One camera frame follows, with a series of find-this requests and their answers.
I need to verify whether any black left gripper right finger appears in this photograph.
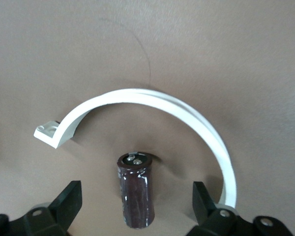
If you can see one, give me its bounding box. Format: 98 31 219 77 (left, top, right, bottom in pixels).
188 181 293 236

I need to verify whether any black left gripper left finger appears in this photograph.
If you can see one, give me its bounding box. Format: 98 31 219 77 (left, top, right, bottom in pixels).
0 181 83 236

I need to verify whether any long dark brown capacitor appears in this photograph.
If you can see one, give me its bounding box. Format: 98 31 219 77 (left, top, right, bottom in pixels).
117 151 155 230

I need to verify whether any white half-ring pipe clamp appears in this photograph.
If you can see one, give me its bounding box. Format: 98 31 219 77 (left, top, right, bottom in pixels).
33 88 237 212

